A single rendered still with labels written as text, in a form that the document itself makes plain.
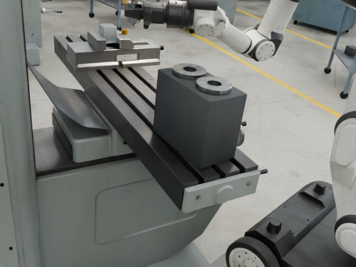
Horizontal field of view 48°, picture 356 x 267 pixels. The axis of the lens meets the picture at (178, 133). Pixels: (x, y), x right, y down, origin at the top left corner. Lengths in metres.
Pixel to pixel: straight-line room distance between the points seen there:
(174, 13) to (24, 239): 0.86
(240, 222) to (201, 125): 1.51
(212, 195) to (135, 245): 0.75
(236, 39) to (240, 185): 0.59
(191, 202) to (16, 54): 0.57
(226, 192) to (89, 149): 0.52
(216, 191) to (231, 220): 1.41
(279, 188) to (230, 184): 1.77
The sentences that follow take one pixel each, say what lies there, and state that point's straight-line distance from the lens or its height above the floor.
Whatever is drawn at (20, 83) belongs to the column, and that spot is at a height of 1.10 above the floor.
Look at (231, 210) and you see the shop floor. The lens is 2.47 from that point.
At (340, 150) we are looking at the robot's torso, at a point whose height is 0.96.
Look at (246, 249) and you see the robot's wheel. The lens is 1.42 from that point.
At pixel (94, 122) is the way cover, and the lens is 1.30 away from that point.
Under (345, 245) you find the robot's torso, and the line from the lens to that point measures 1.44.
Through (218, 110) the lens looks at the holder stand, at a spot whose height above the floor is 1.14.
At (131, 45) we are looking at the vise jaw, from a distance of 1.58.
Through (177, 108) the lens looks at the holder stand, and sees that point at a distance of 1.02.
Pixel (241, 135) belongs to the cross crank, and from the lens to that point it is 1.79.
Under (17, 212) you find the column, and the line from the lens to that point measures 1.31.
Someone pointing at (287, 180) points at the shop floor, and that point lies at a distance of 2.88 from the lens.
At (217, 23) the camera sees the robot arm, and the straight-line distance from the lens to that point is 1.44.
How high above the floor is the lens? 1.54
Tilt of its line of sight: 29 degrees down
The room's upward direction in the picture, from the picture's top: 7 degrees clockwise
